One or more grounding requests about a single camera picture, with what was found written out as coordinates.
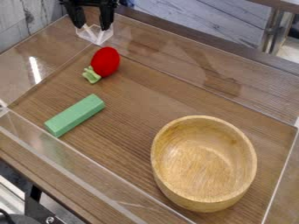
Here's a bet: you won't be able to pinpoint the black table frame bracket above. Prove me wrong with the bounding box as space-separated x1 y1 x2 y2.
0 183 68 224

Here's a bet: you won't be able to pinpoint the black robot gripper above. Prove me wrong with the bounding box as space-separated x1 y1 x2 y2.
58 0 117 31

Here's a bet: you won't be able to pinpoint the clear acrylic enclosure walls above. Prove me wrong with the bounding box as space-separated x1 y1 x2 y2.
0 15 299 224

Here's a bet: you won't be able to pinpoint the green rectangular block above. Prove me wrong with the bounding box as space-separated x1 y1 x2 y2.
44 94 105 137

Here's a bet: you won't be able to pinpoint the red plush fruit green stem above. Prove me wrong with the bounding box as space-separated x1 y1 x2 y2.
81 46 120 84

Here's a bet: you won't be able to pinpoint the wooden bowl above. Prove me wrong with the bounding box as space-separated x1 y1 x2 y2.
151 115 257 213

